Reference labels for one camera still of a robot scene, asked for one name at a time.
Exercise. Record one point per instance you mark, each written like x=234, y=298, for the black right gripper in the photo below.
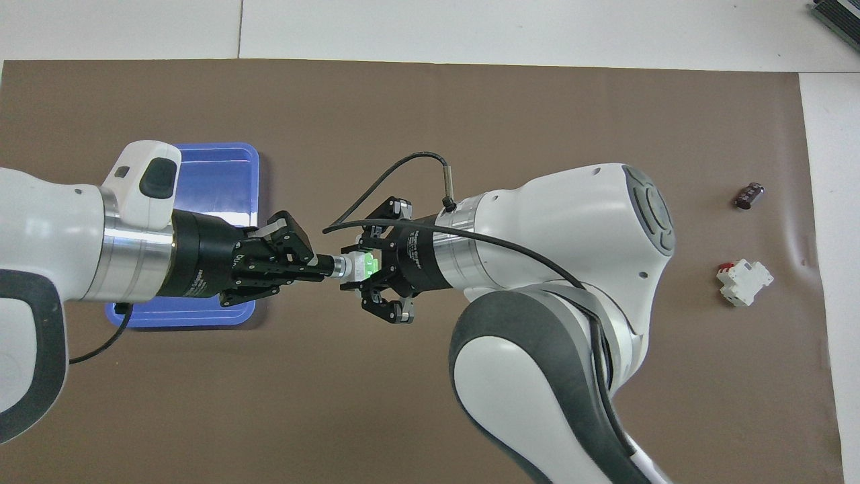
x=420, y=259

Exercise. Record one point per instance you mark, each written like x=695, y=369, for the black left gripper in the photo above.
x=201, y=255

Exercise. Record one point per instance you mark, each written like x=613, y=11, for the green capped selector switch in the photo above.
x=356, y=265

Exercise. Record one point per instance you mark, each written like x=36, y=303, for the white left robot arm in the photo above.
x=47, y=235

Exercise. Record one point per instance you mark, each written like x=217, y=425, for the blue plastic tray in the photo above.
x=222, y=181

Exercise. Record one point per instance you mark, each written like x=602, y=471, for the brown table mat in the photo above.
x=336, y=101

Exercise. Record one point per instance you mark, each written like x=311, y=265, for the white red circuit breaker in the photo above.
x=746, y=282

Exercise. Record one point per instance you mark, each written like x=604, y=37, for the small dark terminal block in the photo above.
x=749, y=195

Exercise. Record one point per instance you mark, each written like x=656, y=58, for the grey ribbed metal device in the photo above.
x=843, y=17

